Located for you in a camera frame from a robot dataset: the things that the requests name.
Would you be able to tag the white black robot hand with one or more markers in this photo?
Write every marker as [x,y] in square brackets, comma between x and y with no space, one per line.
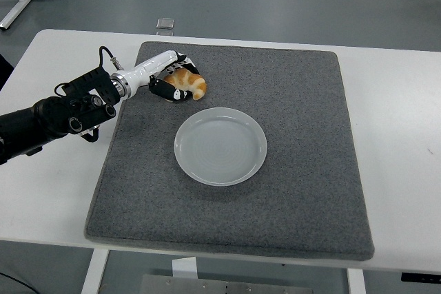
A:
[151,65]

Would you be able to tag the golden croissant bread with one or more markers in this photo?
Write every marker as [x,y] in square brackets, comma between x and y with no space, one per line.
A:
[187,82]

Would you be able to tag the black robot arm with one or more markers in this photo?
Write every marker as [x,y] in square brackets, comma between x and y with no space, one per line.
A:
[51,118]

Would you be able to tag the round grey plate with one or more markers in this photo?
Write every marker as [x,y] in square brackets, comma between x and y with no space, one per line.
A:
[220,147]

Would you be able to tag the metal floor socket cover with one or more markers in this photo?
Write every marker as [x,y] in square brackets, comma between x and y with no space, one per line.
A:
[165,23]

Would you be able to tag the grey felt mat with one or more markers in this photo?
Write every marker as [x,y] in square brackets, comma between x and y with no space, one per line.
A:
[275,187]

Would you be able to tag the white table column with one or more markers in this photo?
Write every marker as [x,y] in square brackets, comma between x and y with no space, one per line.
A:
[184,268]

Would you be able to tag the white table leg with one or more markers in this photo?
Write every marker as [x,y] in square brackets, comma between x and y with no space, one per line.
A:
[93,273]
[356,282]

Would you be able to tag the black table control box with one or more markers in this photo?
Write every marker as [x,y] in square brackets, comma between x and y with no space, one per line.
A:
[422,277]

